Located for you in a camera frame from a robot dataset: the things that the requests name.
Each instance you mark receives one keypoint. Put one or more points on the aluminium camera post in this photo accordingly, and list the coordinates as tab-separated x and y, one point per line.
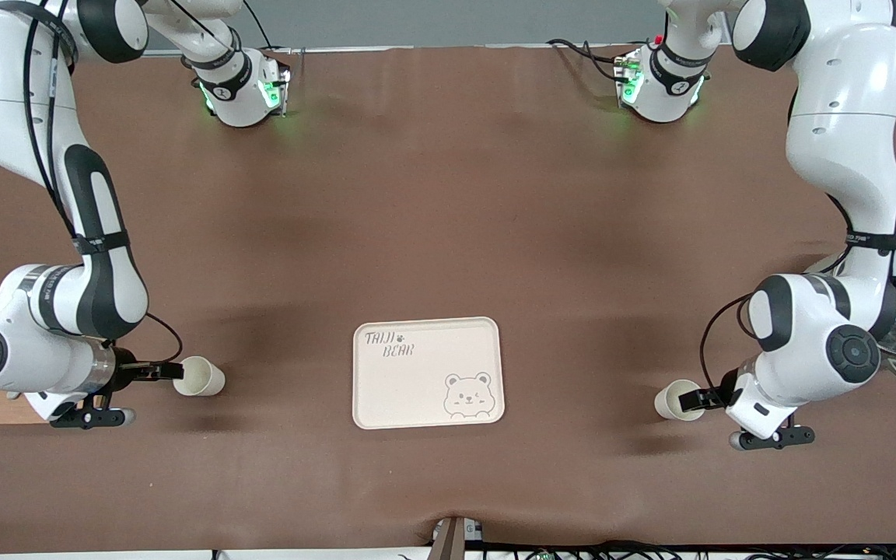
448	540

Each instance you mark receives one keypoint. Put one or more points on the grey-green electric cooking pot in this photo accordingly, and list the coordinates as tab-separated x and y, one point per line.
825	266

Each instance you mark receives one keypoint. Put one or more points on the cream tray with bear print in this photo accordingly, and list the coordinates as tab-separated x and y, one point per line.
417	389

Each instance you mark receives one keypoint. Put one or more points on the grey aluminium corner bracket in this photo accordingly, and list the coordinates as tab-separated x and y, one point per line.
473	532

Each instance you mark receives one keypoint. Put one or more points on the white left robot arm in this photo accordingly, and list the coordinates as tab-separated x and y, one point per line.
845	117

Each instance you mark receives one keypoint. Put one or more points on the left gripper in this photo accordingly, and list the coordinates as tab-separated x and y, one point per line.
719	394

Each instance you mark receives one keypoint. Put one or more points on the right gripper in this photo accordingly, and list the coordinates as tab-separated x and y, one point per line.
126	371

